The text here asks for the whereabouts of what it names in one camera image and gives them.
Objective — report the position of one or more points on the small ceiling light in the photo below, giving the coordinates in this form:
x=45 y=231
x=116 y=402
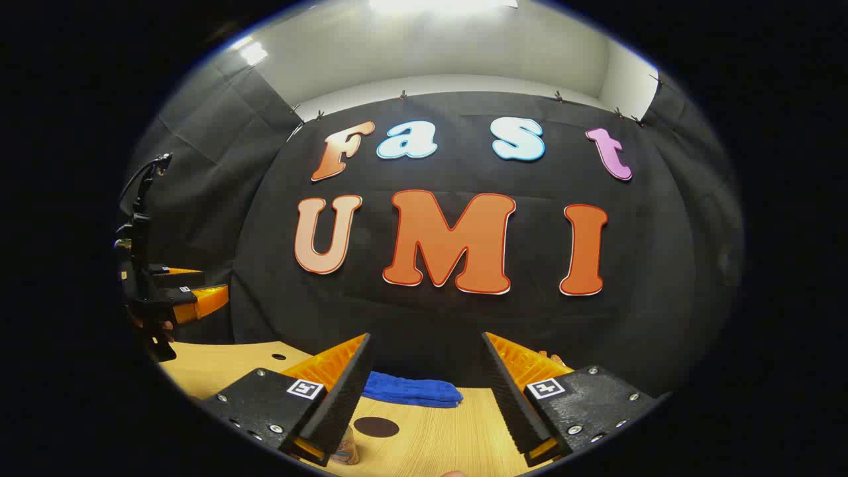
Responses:
x=254 y=53

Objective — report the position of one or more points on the large ceiling light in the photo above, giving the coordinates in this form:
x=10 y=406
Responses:
x=437 y=5

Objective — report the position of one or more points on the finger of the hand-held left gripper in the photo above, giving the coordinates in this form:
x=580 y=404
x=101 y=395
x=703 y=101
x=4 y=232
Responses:
x=175 y=277
x=199 y=303

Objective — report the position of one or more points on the blue towel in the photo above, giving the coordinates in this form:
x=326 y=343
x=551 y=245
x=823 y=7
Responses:
x=411 y=389

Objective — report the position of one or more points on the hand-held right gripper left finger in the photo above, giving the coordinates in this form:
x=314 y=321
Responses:
x=344 y=397

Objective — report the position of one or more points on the dark round coaster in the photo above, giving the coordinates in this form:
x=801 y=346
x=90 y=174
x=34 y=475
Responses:
x=376 y=427

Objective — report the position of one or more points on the silver water bottle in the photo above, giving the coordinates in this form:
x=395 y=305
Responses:
x=346 y=449

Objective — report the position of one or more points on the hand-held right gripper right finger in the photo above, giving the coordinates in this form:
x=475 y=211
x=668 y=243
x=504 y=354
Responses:
x=507 y=397

